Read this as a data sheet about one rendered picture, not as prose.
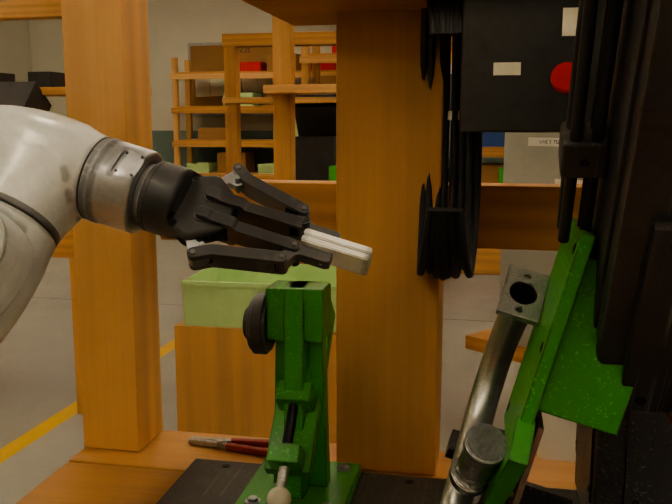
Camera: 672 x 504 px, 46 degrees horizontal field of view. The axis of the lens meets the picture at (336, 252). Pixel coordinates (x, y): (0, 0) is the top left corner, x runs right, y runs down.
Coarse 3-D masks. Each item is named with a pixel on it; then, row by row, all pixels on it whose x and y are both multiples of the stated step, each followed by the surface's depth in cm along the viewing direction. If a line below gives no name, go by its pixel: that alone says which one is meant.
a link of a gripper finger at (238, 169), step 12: (240, 168) 84; (240, 180) 84; (252, 180) 83; (252, 192) 84; (264, 192) 82; (276, 192) 82; (264, 204) 84; (276, 204) 83; (288, 204) 82; (300, 204) 82
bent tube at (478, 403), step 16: (512, 272) 77; (528, 272) 77; (512, 288) 77; (528, 288) 77; (544, 288) 76; (512, 304) 75; (528, 304) 75; (496, 320) 80; (512, 320) 77; (528, 320) 74; (496, 336) 81; (512, 336) 79; (496, 352) 82; (512, 352) 82; (480, 368) 84; (496, 368) 83; (480, 384) 83; (496, 384) 83; (480, 400) 83; (496, 400) 83; (464, 416) 83; (480, 416) 82; (464, 432) 81; (448, 480) 78; (448, 496) 77; (464, 496) 77
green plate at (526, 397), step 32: (576, 224) 70; (576, 256) 65; (576, 288) 66; (544, 320) 71; (576, 320) 67; (544, 352) 67; (576, 352) 68; (544, 384) 67; (576, 384) 68; (608, 384) 67; (512, 416) 73; (576, 416) 68; (608, 416) 68
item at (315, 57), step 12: (312, 48) 806; (300, 60) 763; (312, 60) 760; (324, 60) 758; (312, 72) 809; (492, 132) 742; (504, 132) 740; (492, 144) 743; (492, 156) 738; (492, 168) 751; (492, 180) 752
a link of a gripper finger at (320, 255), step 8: (304, 248) 79; (312, 248) 79; (288, 256) 79; (296, 256) 79; (304, 256) 79; (312, 256) 79; (320, 256) 79; (328, 256) 79; (280, 264) 78; (288, 264) 79; (312, 264) 80; (320, 264) 79; (328, 264) 79
